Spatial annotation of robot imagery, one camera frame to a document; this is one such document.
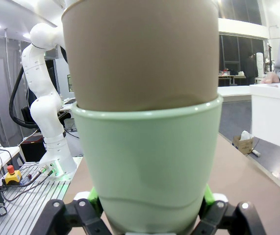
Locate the white crumpled paper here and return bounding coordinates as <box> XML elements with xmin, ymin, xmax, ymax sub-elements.
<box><xmin>240</xmin><ymin>130</ymin><xmax>253</xmax><ymax>141</ymax></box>

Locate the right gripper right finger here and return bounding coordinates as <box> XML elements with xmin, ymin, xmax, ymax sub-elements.
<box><xmin>196</xmin><ymin>183</ymin><xmax>268</xmax><ymax>235</ymax></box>

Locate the yellow red emergency stop button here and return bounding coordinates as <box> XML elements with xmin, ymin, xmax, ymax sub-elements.
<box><xmin>4</xmin><ymin>164</ymin><xmax>23</xmax><ymax>186</ymax></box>

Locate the brown plastic cup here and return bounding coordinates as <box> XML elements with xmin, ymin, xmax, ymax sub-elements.
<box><xmin>61</xmin><ymin>0</ymin><xmax>219</xmax><ymax>112</ymax></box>

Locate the black case with red top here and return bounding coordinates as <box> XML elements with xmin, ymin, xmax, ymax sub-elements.
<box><xmin>20</xmin><ymin>136</ymin><xmax>48</xmax><ymax>163</ymax></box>

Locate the white work table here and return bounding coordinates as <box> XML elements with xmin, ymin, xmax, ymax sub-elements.
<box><xmin>217</xmin><ymin>85</ymin><xmax>252</xmax><ymax>103</ymax></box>

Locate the aluminium base plate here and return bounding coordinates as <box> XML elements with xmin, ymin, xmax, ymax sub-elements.
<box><xmin>0</xmin><ymin>161</ymin><xmax>76</xmax><ymax>235</ymax></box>

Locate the person in black clothes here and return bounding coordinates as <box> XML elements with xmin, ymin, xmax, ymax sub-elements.
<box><xmin>242</xmin><ymin>52</ymin><xmax>259</xmax><ymax>86</ymax></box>

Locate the light green plastic cup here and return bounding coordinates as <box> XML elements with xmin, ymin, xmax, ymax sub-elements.
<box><xmin>71</xmin><ymin>94</ymin><xmax>224</xmax><ymax>233</ymax></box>

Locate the cardboard box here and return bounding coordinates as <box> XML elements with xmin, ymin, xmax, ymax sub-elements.
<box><xmin>232</xmin><ymin>134</ymin><xmax>255</xmax><ymax>155</ymax></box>

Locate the white plastic basket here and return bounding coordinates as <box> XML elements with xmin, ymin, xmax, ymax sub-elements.
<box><xmin>249</xmin><ymin>82</ymin><xmax>280</xmax><ymax>153</ymax></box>

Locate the person's right hand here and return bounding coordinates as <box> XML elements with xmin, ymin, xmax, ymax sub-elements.
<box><xmin>261</xmin><ymin>72</ymin><xmax>280</xmax><ymax>86</ymax></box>

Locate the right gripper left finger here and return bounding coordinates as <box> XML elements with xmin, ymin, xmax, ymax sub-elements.
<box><xmin>33</xmin><ymin>188</ymin><xmax>111</xmax><ymax>235</ymax></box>

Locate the black connector cable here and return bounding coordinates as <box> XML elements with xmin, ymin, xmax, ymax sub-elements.
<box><xmin>4</xmin><ymin>168</ymin><xmax>57</xmax><ymax>203</ymax></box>

